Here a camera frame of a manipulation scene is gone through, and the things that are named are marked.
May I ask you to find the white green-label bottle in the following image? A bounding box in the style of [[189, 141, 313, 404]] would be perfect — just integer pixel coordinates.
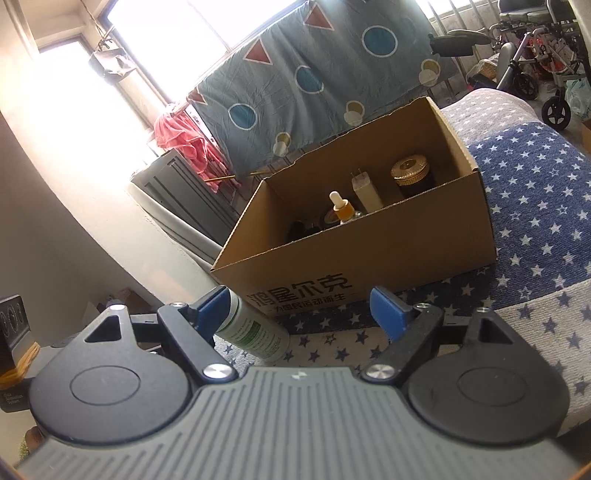
[[216, 287, 290, 362]]

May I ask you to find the black electrical tape roll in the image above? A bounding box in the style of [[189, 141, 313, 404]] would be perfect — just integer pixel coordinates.
[[322, 208, 341, 229]]

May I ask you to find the green dropper bottle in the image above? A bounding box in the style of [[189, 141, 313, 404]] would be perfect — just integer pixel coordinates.
[[329, 191, 363, 224]]

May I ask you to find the white power adapter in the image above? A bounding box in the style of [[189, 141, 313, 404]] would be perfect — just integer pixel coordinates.
[[352, 172, 384, 213]]

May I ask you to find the gold ridged lid jar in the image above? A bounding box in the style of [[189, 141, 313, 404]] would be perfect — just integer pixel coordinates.
[[391, 154, 436, 198]]

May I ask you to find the black cylindrical tube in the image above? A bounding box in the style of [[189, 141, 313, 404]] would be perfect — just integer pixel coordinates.
[[287, 221, 321, 243]]

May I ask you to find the brown cardboard box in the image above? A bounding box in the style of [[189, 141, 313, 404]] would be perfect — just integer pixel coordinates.
[[212, 97, 497, 316]]

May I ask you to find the dark grey cabinet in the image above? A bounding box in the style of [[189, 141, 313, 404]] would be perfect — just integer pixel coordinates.
[[129, 149, 238, 270]]

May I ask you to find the pink hanging cloth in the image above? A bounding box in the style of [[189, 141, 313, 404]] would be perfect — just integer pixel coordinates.
[[153, 104, 240, 193]]

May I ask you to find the blue star-patterned cover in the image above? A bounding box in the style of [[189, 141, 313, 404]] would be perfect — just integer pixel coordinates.
[[214, 87, 591, 437]]

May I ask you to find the grey-blue hanging quilt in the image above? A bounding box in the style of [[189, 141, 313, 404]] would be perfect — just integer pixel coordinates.
[[192, 1, 458, 176]]

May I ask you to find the wheelchair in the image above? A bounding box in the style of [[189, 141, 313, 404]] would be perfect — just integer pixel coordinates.
[[496, 1, 590, 132]]

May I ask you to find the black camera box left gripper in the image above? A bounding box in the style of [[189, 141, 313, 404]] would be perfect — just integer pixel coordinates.
[[0, 295, 40, 413]]

